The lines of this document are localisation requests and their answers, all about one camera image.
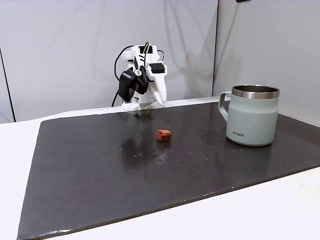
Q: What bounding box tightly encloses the red-brown cube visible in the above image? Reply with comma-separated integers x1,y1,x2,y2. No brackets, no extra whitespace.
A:
156,129,173,143

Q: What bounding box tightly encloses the pale green metal mug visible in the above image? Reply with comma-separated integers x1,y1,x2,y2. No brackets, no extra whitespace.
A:
218,84,281,147

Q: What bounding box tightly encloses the black camera box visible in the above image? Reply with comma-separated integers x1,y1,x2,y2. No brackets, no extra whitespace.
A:
118,70,141,103

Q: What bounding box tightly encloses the black cable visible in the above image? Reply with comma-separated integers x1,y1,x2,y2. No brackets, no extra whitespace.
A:
110,45,136,108

